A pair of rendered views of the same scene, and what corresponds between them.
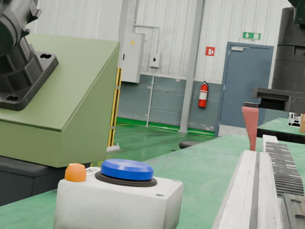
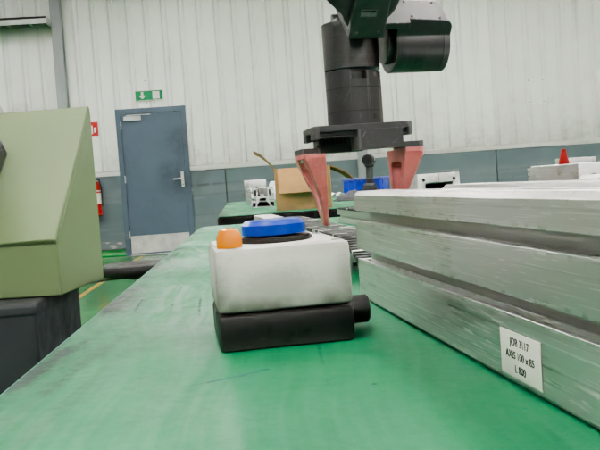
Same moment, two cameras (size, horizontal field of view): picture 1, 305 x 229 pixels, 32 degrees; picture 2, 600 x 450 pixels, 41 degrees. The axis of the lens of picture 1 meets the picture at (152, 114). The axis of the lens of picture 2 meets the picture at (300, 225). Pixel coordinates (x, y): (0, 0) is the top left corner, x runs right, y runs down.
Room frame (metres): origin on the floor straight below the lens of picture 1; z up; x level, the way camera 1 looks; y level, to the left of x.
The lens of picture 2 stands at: (-0.08, 0.17, 0.87)
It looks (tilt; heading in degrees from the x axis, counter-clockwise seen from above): 3 degrees down; 340
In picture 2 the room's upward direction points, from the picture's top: 4 degrees counter-clockwise
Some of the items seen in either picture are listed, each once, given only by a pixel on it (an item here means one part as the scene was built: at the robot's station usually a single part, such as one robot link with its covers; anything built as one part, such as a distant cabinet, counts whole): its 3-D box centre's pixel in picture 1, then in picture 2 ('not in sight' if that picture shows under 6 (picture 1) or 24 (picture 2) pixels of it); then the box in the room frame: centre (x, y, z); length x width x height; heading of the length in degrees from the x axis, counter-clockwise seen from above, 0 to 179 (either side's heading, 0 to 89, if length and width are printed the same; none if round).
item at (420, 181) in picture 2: not in sight; (425, 196); (1.39, -0.65, 0.83); 0.11 x 0.10 x 0.10; 80
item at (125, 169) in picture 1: (126, 175); (273, 234); (0.40, 0.01, 0.84); 0.04 x 0.04 x 0.02
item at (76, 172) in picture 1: (76, 171); (229, 237); (0.37, 0.05, 0.85); 0.02 x 0.02 x 0.01
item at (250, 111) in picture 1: (267, 130); (335, 179); (0.68, -0.15, 0.88); 0.07 x 0.07 x 0.09; 79
